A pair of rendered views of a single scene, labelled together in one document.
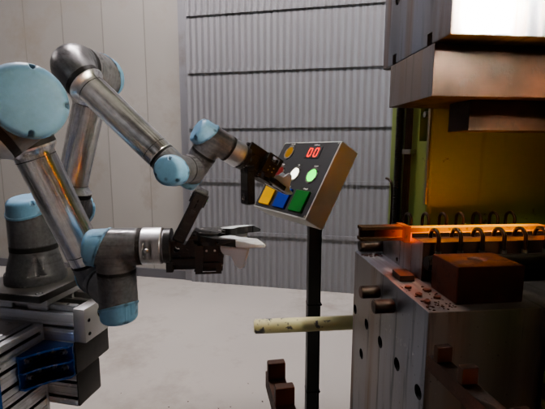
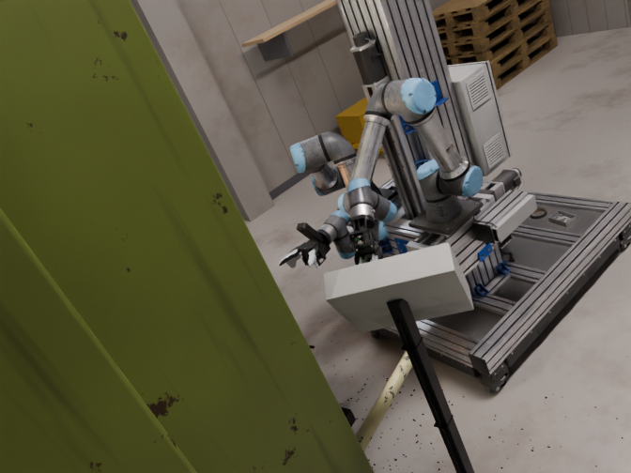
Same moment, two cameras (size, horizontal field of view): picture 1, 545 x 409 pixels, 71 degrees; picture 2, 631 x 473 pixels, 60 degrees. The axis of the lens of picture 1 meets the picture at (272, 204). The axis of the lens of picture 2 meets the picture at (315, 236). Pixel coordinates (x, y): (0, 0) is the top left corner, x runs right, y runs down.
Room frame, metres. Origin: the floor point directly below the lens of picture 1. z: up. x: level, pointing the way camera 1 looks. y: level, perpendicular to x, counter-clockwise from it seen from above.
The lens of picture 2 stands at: (2.24, -1.00, 1.93)
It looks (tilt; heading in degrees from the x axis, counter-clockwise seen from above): 26 degrees down; 141
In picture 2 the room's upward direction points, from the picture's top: 25 degrees counter-clockwise
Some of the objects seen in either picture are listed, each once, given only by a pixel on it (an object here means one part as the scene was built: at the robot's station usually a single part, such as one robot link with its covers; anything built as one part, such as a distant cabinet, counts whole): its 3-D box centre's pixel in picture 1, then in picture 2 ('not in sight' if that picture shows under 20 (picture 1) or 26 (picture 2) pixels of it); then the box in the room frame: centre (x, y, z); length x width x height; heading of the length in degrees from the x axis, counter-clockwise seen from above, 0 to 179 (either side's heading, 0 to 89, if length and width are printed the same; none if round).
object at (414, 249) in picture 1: (489, 245); not in sight; (0.85, -0.49, 0.96); 0.42 x 0.20 x 0.09; 96
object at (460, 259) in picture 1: (475, 277); not in sight; (0.66, -0.36, 0.95); 0.12 x 0.09 x 0.07; 96
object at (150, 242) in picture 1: (154, 246); (325, 235); (0.75, 0.24, 0.98); 0.08 x 0.05 x 0.08; 6
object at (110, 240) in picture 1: (114, 248); (335, 224); (0.75, 0.32, 0.98); 0.11 x 0.08 x 0.09; 96
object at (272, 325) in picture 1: (322, 323); (385, 400); (1.17, -0.16, 0.62); 0.44 x 0.05 x 0.05; 96
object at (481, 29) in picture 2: not in sight; (487, 32); (-0.75, 4.79, 0.43); 1.22 x 0.83 x 0.86; 78
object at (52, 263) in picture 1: (35, 260); (440, 203); (1.02, 0.65, 0.87); 0.15 x 0.15 x 0.10
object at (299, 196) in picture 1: (299, 201); not in sight; (1.23, -0.09, 1.01); 0.07 x 0.05 x 0.07; 31
